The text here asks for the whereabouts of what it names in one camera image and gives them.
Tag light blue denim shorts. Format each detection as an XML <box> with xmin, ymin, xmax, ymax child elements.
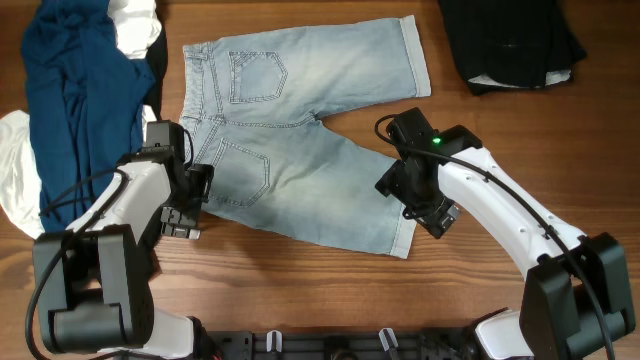
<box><xmin>180</xmin><ymin>16</ymin><xmax>431</xmax><ymax>258</ymax></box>

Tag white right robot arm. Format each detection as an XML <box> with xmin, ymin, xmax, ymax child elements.
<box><xmin>376</xmin><ymin>119</ymin><xmax>636</xmax><ymax>359</ymax></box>

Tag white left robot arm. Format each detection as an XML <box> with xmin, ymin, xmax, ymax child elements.
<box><xmin>25</xmin><ymin>148</ymin><xmax>222</xmax><ymax>359</ymax></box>

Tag blue shirt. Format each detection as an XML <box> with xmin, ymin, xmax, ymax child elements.
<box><xmin>21</xmin><ymin>0</ymin><xmax>155</xmax><ymax>232</ymax></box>

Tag black garment under pile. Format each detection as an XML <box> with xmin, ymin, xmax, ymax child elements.
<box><xmin>144</xmin><ymin>28</ymin><xmax>168</xmax><ymax>120</ymax></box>

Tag folded dark green garment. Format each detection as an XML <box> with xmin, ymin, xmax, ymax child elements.
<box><xmin>438</xmin><ymin>0</ymin><xmax>587</xmax><ymax>96</ymax></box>

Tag white garment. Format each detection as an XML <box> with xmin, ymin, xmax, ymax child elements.
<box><xmin>1</xmin><ymin>0</ymin><xmax>164</xmax><ymax>239</ymax></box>

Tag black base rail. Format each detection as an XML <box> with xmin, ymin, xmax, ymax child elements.
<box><xmin>209</xmin><ymin>328</ymin><xmax>484</xmax><ymax>360</ymax></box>

